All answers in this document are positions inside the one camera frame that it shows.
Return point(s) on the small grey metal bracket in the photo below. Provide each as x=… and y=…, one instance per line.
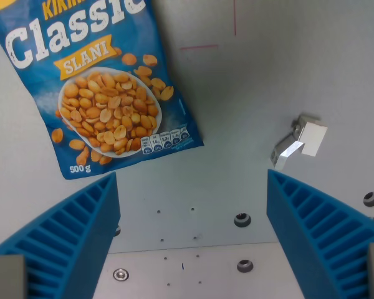
x=299, y=140

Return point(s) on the silver flat head screw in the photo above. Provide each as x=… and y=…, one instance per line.
x=121, y=274

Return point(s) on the blue salted peanuts bag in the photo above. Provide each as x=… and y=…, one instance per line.
x=93, y=90

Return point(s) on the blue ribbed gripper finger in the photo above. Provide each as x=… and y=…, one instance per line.
x=71, y=236
x=314, y=230

